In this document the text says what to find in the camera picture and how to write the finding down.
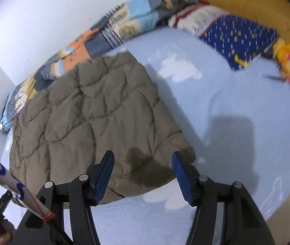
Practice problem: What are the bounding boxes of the olive puffer hooded jacket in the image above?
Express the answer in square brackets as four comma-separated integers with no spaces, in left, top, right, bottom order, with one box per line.
[10,51,195,204]

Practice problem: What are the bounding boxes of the patchwork blue orange quilt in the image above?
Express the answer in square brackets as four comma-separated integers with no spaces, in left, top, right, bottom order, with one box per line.
[0,0,200,134]

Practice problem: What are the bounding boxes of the navy starry patterned pillow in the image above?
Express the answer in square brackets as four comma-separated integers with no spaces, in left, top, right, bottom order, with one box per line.
[168,3,279,71]

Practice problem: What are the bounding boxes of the light blue cloud bedsheet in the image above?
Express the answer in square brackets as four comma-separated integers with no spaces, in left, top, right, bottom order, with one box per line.
[92,28,290,244]

